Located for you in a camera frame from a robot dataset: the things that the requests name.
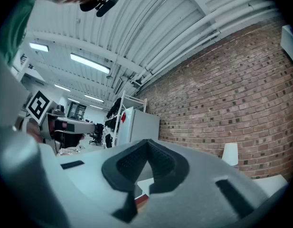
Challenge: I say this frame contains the white desk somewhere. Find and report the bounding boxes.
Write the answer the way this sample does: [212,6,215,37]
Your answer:
[136,174,290,198]

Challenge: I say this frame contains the person's green shirt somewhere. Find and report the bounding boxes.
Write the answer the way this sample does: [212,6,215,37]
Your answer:
[0,0,41,67]

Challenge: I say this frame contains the tall gray metal cabinet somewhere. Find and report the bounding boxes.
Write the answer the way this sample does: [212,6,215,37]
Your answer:
[117,106,161,147]

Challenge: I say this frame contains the white ceiling pipes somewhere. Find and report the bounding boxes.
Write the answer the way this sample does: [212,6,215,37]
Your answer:
[131,0,280,86]

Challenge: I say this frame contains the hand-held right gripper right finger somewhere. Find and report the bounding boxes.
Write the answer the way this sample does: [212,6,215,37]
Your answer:
[134,139,268,228]

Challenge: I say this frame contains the black office chair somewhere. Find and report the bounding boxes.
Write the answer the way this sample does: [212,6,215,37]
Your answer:
[89,123,105,146]

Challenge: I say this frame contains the dark glass door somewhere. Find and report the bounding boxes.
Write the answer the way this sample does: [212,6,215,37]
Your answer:
[66,103,87,120]

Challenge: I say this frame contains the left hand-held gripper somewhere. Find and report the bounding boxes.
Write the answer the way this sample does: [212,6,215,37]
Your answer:
[26,90,97,150]

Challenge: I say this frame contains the red hardcover book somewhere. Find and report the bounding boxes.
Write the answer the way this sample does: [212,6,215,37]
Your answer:
[134,195,150,211]

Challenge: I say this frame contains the white metal shelf rack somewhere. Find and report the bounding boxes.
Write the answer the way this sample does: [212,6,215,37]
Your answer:
[104,90,148,149]

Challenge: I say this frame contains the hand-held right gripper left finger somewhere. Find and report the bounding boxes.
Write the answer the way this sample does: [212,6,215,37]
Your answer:
[51,138,150,228]

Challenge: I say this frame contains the black head-worn camera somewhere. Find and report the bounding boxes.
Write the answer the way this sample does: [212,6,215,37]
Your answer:
[79,0,120,18]

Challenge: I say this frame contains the row of black bags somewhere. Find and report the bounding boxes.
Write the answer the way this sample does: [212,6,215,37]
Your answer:
[104,97,123,149]

